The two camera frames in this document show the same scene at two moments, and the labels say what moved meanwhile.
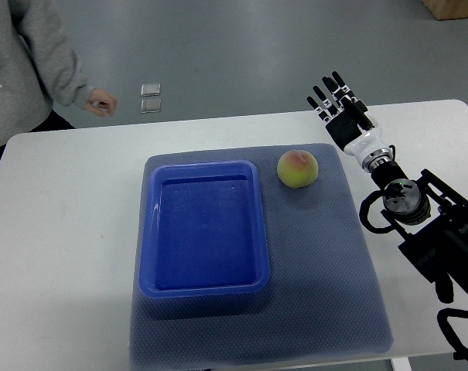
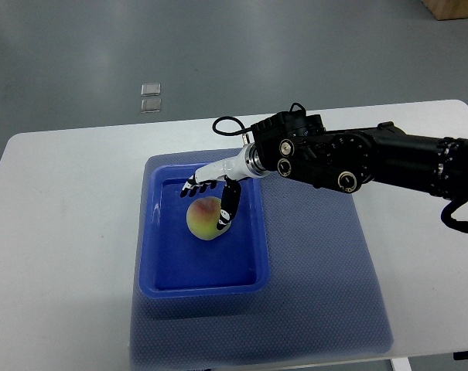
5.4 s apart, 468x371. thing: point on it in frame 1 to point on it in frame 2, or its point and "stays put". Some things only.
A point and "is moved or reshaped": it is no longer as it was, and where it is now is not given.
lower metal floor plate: (150, 106) stays put
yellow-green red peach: (297, 168) is moved or reshaped
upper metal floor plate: (152, 89) stays put
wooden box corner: (450, 9) stays put
